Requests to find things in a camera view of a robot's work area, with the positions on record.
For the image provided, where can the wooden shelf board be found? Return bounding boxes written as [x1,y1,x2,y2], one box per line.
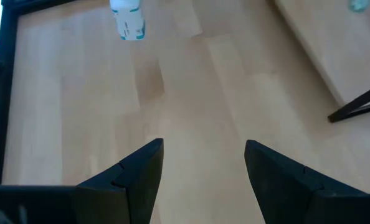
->
[273,0,370,107]

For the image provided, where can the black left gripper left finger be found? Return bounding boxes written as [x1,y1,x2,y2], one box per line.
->
[0,138,164,224]

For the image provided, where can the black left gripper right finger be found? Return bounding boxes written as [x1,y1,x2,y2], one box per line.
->
[244,139,370,224]

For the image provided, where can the white bottle blue label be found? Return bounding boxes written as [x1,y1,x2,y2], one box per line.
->
[109,0,147,41]

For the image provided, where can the teal pill vial white cap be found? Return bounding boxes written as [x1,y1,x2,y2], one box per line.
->
[348,0,370,13]

